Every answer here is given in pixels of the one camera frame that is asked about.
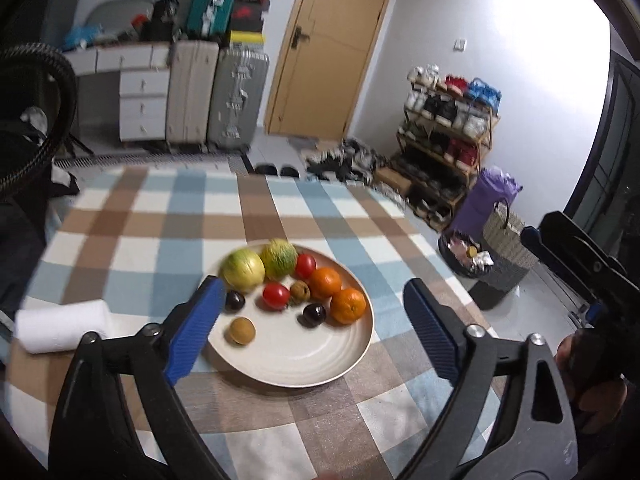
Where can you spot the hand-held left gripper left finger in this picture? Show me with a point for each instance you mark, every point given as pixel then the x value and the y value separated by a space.
pixel 195 330

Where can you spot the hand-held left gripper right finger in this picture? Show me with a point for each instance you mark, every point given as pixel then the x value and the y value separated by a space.
pixel 432 330

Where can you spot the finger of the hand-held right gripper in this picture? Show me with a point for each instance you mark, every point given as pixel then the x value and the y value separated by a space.
pixel 537 245
pixel 580 245

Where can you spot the brown longan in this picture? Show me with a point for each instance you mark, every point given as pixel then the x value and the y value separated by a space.
pixel 242 331
pixel 300 291

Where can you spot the dark purple plum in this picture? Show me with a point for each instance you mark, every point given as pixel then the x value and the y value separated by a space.
pixel 314 315
pixel 234 301

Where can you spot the orange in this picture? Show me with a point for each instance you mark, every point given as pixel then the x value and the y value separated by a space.
pixel 348 305
pixel 325 282

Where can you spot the red tomato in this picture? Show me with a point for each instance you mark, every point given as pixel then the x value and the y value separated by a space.
pixel 276 295
pixel 305 265

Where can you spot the cream round plate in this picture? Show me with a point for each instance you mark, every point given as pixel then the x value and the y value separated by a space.
pixel 290 355

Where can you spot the person's right hand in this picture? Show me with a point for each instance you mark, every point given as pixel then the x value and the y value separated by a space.
pixel 600 405

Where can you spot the pale woven basket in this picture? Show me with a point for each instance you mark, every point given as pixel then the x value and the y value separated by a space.
pixel 505 240

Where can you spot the dark woven basket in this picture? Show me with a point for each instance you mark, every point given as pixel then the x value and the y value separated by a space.
pixel 500 282

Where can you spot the purple plastic bag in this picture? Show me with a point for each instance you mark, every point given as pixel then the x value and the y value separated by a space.
pixel 487 200

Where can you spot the black trash bin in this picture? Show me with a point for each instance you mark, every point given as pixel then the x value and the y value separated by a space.
pixel 460 262

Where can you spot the black framed glass door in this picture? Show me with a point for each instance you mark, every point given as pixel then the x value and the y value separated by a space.
pixel 615 160

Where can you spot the wooden shoe rack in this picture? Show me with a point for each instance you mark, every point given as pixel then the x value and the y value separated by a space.
pixel 450 150

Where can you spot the white paper towel roll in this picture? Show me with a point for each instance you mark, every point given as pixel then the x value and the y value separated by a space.
pixel 65 325

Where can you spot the cardboard box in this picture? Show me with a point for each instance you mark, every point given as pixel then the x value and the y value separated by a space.
pixel 392 180

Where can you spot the black slipper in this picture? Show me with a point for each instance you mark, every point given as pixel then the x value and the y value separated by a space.
pixel 289 171
pixel 265 169

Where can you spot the pile of shoes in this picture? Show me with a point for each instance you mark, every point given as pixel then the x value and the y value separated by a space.
pixel 345 157

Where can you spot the white drawer cabinet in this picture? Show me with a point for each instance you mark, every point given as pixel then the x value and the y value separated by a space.
pixel 142 105

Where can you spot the silver suitcase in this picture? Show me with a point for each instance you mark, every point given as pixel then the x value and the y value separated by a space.
pixel 237 100

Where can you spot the beige suitcase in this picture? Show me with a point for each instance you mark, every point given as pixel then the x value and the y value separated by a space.
pixel 190 92

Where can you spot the wooden door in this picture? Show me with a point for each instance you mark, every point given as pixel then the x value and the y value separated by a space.
pixel 330 60

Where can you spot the yellow box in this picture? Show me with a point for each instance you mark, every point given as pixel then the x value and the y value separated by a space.
pixel 245 38

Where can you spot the black and red box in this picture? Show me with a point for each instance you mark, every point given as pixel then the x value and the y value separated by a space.
pixel 248 12

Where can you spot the white light switch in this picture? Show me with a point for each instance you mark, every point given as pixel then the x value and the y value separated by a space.
pixel 459 45

